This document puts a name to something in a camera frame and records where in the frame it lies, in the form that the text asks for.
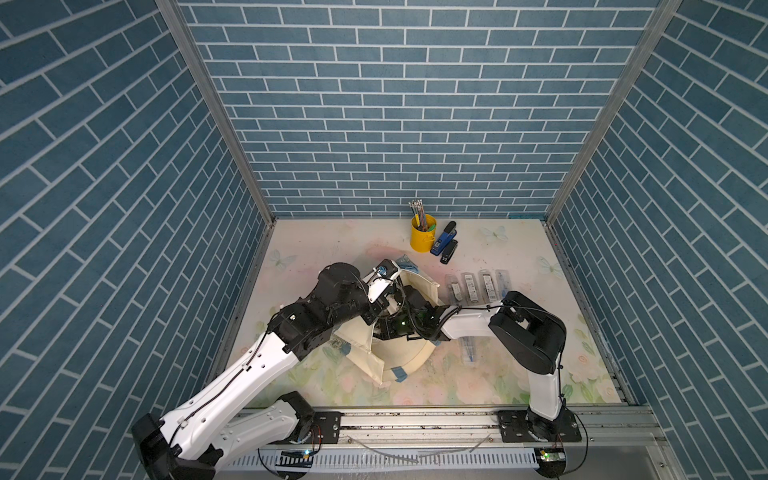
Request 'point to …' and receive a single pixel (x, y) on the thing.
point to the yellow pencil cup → (423, 241)
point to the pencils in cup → (418, 210)
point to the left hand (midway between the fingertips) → (397, 289)
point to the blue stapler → (448, 233)
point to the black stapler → (448, 252)
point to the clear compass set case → (470, 288)
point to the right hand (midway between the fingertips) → (372, 332)
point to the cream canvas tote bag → (379, 357)
